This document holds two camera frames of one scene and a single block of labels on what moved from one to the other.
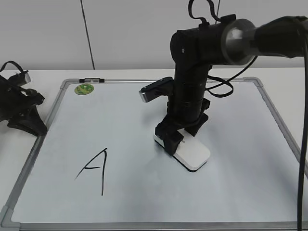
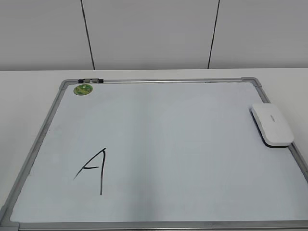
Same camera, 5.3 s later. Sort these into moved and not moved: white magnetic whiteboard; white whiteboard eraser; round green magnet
Moved: white whiteboard eraser
Not moved: white magnetic whiteboard; round green magnet
